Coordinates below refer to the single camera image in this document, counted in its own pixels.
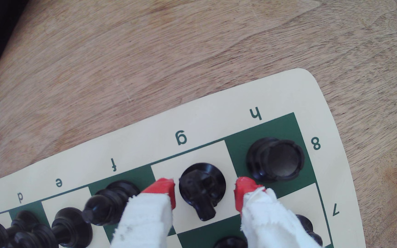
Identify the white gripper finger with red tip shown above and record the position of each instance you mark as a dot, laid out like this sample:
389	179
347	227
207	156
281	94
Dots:
267	220
146	220

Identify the black knight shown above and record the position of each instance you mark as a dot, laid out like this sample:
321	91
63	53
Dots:
202	186

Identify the green and cream chess mat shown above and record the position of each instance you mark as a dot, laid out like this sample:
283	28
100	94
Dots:
219	113

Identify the black bishop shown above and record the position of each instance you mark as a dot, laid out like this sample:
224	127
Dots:
112	201

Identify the black pawn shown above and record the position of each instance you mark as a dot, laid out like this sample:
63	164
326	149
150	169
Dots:
307	225
229	243

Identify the black rook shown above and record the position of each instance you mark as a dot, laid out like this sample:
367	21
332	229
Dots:
274	160

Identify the black king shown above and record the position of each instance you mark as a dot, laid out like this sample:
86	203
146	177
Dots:
72	227

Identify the black queen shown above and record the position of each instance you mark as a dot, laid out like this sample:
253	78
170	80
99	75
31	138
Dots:
24	220

